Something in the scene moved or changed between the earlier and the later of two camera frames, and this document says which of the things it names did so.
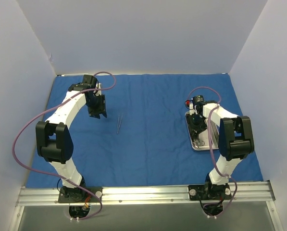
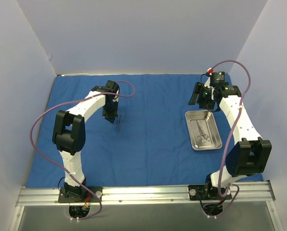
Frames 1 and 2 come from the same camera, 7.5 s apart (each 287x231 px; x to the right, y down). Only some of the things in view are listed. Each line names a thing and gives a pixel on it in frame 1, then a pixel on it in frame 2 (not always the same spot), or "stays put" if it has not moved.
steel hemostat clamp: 197,143 → 205,136
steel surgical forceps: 118,124 stays put
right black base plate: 209,192 stays put
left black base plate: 76,195 stays put
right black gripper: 196,130 → 200,95
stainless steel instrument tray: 203,142 stays put
